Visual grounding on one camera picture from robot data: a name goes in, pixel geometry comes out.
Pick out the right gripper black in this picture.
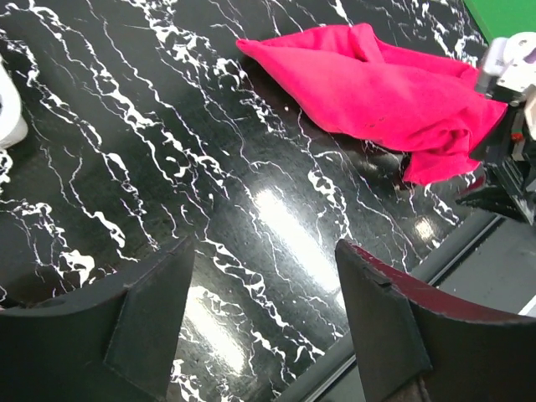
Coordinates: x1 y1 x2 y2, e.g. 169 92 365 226
468 103 535 226

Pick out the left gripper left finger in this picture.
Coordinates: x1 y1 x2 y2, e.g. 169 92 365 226
1 237 194 401

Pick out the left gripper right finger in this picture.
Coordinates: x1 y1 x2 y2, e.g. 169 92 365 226
335 240 535 401

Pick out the pink red t shirt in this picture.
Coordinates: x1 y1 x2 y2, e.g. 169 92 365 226
236 23 506 186

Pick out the green cutting mat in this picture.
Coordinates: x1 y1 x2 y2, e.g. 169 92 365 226
464 0 536 42

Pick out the black marble pattern mat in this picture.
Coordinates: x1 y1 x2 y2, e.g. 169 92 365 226
1 1 485 401

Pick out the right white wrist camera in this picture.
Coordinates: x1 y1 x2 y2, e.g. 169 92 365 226
475 32 535 106

